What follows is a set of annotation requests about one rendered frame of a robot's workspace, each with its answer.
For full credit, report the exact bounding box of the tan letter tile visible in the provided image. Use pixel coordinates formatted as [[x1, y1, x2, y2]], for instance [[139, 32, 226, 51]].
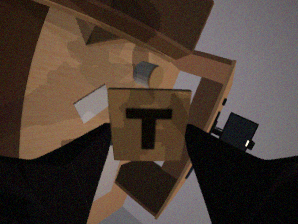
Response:
[[106, 87, 192, 161]]

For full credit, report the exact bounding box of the dark grey canister with tan lid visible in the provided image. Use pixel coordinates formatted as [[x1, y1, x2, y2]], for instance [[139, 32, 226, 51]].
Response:
[[133, 61, 164, 88]]

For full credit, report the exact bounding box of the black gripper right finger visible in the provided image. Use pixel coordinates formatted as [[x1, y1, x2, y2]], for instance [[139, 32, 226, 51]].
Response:
[[185, 124, 298, 224]]

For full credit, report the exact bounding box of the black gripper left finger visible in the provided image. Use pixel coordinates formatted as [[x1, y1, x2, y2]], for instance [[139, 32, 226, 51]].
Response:
[[0, 124, 112, 224]]

